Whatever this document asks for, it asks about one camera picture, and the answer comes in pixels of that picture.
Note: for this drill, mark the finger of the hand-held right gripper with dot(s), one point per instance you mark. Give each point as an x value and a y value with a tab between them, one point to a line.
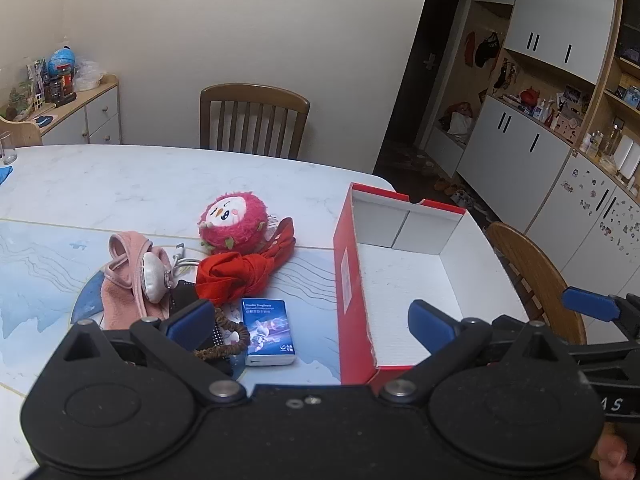
587	302
605	352

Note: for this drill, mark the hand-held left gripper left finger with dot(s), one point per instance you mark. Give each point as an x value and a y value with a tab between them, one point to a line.
192	322

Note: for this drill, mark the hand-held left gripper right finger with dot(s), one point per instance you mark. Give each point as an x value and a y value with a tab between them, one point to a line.
432	325

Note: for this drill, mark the black dotted band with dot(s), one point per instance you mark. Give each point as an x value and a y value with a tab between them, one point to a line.
182	292

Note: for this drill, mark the red cardboard shoe box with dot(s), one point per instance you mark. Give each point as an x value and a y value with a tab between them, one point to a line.
400	280

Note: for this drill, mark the white heart plush badge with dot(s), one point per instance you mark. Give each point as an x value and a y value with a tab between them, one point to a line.
155	275

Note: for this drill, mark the red cloth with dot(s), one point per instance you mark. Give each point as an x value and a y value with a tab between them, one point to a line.
230	272

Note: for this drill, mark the pink fleece cloth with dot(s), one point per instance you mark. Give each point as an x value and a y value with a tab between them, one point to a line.
125	290

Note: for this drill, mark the pink round plush toy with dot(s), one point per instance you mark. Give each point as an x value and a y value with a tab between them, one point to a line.
235	220

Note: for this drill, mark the person's right hand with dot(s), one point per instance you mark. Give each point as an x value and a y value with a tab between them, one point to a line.
612	455

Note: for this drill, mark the brown hair scrunchie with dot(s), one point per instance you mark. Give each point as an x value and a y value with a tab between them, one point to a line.
240	332

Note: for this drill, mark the wooden curved-back chair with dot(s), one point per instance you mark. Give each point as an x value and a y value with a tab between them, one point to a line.
530	260

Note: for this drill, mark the blue tissue packet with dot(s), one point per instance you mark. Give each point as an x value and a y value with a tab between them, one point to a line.
267	332

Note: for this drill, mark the white shoe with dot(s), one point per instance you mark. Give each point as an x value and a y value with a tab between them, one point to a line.
466	199
457	195

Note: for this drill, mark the brown slipper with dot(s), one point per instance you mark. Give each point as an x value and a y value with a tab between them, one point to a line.
440	185
451	189

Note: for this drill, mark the white plastic bag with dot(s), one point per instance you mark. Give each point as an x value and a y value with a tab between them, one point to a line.
460	124

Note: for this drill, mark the red ornament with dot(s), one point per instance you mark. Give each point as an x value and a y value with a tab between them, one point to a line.
530	96

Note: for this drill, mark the white and wood sideboard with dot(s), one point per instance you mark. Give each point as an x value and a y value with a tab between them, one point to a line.
100	110

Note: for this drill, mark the wooden slatted chair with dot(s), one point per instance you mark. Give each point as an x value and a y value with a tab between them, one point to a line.
250	95

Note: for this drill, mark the blue cloth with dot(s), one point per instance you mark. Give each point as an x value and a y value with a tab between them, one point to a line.
4	174

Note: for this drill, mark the clear drinking glass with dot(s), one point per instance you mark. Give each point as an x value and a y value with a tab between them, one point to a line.
7	150

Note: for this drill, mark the wooden chair back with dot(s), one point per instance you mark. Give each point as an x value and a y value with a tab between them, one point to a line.
20	132

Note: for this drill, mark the clear plastic bag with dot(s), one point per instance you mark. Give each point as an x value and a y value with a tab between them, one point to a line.
87	77

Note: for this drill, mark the dark jar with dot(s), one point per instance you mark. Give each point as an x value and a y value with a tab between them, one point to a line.
60	89

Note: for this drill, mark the black cap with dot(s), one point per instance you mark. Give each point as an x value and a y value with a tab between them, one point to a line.
487	50

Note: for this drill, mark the red hanging garment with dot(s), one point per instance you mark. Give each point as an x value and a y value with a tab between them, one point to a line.
469	47

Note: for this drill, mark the small potted plant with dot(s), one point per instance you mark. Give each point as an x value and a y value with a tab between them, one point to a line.
22	100

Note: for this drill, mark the blue round toy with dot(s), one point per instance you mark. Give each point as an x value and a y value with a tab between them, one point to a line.
62	60

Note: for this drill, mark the white and wood wall cabinet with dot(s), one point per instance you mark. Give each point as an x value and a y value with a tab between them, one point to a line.
515	145

